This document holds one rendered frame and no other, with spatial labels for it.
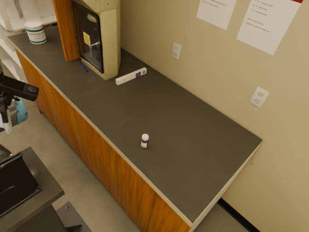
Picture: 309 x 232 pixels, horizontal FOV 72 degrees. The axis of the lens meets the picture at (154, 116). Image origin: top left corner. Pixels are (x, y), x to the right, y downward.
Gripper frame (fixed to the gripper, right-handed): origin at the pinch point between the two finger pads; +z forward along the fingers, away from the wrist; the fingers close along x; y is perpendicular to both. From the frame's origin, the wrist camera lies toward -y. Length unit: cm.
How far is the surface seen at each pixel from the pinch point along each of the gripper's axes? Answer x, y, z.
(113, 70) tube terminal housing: -69, -40, 34
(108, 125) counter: -20, -35, 35
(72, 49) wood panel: -94, -12, 36
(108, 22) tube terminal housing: -71, -36, 0
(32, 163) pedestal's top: 0.0, 2.3, 35.8
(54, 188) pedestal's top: 14.0, -9.2, 33.3
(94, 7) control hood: -68, -28, -10
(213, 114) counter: -23, -102, 30
